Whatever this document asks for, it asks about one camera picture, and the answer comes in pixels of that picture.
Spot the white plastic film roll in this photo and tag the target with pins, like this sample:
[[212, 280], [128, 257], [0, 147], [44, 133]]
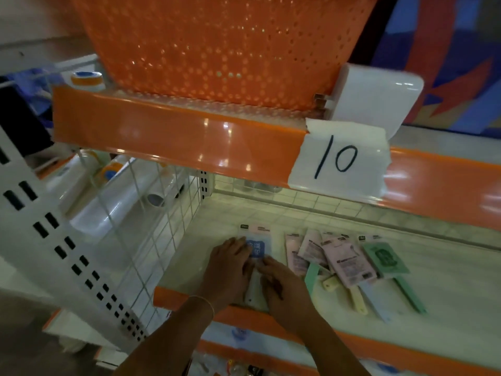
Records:
[[70, 180]]

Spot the blue printed drink carton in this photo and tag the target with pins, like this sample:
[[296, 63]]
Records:
[[450, 54]]

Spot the small white paper tag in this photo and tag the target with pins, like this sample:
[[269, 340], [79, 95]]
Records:
[[340, 160]]

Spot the person's left hand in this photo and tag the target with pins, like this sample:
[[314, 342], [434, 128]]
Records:
[[227, 274]]

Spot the white roll blue orange label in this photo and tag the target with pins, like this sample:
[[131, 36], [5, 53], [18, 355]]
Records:
[[109, 170], [88, 80]]

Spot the person's left forearm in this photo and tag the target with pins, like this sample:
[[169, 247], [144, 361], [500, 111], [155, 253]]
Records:
[[164, 344]]

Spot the orange edged white shelf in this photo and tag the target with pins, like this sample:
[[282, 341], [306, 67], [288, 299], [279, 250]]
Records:
[[156, 133]]

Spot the white power adapter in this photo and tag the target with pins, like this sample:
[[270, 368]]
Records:
[[372, 97]]

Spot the orange perforated plastic basket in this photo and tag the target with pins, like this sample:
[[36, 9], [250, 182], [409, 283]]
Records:
[[215, 46]]

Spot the white plastic rolls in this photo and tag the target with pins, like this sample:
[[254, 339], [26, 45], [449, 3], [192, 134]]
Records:
[[117, 207]]

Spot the person's right hand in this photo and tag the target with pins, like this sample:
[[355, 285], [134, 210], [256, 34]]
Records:
[[289, 301]]

